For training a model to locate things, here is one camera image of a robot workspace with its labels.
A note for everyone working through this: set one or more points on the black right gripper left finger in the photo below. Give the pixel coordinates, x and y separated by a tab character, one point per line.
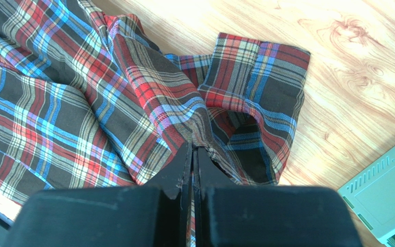
154	214

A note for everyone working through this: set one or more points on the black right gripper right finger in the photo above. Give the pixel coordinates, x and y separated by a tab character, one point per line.
227	214

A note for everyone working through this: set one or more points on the green plastic file organizer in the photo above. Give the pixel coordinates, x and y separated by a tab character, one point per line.
371	196

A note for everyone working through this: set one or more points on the brown blue red plaid shirt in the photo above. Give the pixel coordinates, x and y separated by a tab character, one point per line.
87	100

